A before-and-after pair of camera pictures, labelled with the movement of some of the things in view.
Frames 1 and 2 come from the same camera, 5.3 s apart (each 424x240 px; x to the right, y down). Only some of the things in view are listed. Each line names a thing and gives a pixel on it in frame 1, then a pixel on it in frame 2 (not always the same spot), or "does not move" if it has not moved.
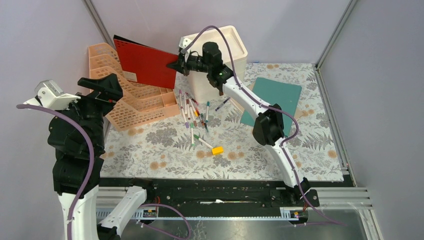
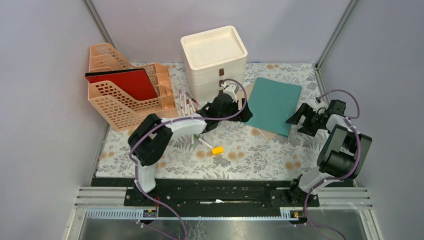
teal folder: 272,92 does not move
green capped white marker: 206,143 does not move
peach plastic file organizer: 140,103 does not move
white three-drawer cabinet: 200,88 does not move
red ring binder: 154,67 -> 134,84
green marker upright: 191,125 does not move
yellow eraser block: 217,150 does not move
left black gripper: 108,90 -> 243,117
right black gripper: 180,64 -> 306,111
